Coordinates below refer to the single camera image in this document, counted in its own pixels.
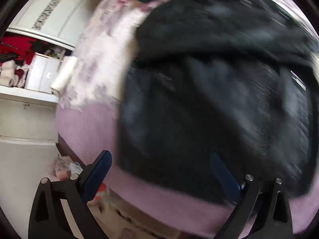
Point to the floral fleece blanket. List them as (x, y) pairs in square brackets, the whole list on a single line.
[(87, 115)]

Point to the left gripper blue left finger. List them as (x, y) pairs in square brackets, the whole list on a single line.
[(94, 174)]

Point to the black leather jacket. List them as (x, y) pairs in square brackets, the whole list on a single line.
[(231, 77)]

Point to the white drawer unit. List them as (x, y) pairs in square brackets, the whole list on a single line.
[(42, 72)]

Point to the red clothes in wardrobe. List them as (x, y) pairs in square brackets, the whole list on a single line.
[(18, 48)]

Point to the white folded towel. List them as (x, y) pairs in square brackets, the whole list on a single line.
[(64, 75)]

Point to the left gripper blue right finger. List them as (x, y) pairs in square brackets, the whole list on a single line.
[(231, 187)]

